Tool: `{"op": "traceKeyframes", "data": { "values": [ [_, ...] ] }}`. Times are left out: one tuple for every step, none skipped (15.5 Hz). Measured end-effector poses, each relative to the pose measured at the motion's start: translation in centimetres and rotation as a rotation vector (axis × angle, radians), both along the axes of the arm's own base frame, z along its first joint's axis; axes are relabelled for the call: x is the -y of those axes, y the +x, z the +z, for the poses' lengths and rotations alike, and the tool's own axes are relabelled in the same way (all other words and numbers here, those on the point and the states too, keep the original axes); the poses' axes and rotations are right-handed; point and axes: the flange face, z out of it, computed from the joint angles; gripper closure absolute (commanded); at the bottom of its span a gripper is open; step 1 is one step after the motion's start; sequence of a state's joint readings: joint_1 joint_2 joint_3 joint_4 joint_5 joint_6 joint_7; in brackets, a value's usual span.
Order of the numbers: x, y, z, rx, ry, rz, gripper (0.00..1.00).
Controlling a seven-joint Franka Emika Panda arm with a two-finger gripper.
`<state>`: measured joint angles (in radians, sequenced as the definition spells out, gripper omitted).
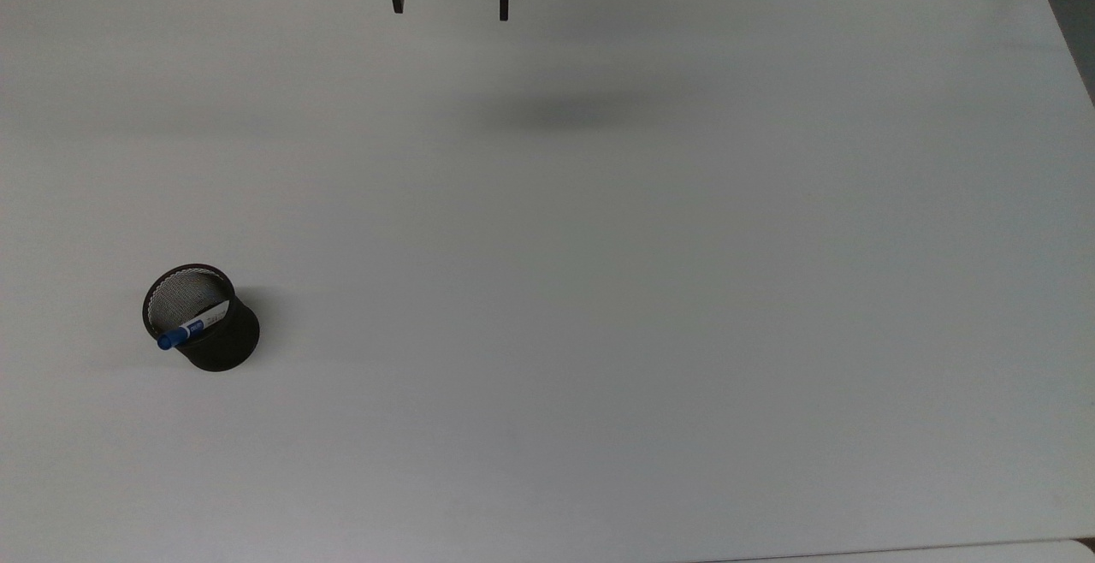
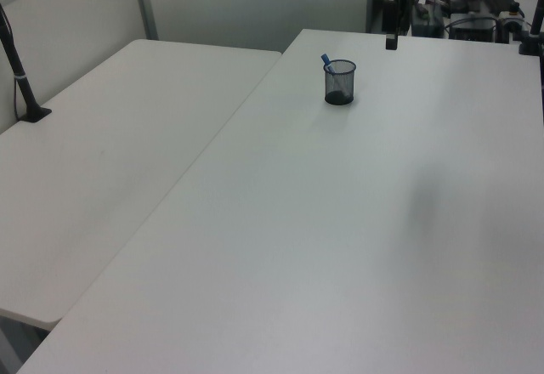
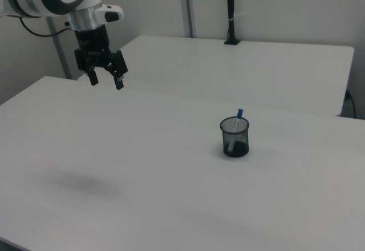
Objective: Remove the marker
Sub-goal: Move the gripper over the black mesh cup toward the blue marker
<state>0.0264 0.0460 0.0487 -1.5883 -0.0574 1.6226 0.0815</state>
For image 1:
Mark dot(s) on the white marker with blue cap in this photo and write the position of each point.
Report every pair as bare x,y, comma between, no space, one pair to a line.
190,329

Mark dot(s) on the black mesh pen cup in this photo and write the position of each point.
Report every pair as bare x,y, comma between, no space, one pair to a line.
224,339

